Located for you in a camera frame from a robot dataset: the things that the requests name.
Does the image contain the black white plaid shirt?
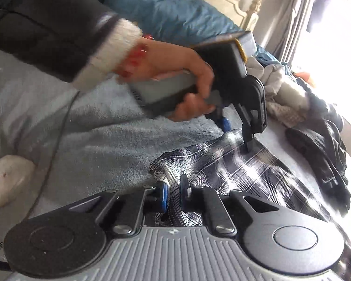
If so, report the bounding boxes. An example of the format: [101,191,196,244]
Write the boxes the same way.
[149,129,351,280]

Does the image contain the person's left hand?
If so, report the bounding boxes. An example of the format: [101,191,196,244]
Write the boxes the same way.
[114,37,215,122]

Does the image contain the beige crumpled garment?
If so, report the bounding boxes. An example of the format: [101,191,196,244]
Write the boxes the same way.
[246,56,310,128]

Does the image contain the dark navy garment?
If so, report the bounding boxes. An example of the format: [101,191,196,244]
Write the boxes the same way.
[285,78,351,212]

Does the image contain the teal blue duvet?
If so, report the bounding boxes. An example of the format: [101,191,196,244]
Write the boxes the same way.
[98,0,241,46]

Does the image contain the orange object on windowsill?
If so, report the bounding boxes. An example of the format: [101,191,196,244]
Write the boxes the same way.
[294,72,315,87]

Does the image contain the grey curtain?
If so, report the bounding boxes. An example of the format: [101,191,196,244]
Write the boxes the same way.
[255,0,315,63]

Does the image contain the white pillow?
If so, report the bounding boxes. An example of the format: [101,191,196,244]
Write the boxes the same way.
[0,155,36,208]

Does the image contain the black sleeve white fleece cuff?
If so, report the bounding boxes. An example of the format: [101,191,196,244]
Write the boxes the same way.
[0,0,142,90]

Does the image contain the black cable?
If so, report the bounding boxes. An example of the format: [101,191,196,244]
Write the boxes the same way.
[0,90,80,271]

